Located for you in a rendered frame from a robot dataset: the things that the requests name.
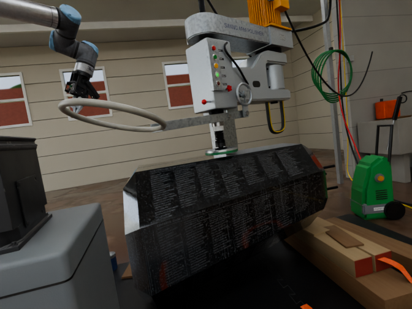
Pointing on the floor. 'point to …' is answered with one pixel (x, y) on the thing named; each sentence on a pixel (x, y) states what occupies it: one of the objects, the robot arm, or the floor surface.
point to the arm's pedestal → (62, 265)
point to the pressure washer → (375, 186)
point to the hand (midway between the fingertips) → (76, 112)
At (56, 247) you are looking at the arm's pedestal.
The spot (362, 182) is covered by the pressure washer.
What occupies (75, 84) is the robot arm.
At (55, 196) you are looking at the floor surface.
